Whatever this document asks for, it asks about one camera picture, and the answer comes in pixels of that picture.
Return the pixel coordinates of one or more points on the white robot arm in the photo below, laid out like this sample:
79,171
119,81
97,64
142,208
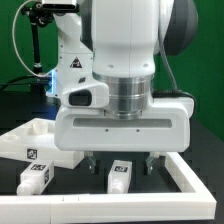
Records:
105,79

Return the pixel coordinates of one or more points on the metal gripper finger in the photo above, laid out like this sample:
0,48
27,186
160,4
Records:
150,160
91,161

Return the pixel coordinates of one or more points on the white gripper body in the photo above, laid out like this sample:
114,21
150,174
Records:
123,117

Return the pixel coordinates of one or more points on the black camera stand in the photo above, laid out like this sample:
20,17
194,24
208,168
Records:
39,18

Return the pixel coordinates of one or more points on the black camera on stand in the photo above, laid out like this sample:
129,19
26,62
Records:
60,6

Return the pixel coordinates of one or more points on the white L-shaped fence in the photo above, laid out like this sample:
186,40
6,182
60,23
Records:
192,202

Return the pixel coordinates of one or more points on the white square tabletop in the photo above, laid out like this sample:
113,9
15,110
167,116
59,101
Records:
34,140

